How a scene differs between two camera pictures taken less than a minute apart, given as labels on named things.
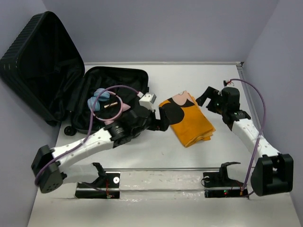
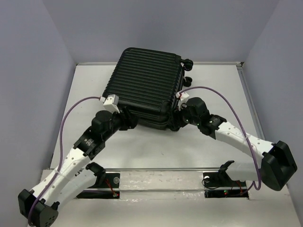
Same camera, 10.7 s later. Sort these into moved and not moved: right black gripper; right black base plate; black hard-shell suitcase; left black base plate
Moved: right black gripper; black hard-shell suitcase
Not moved: right black base plate; left black base plate
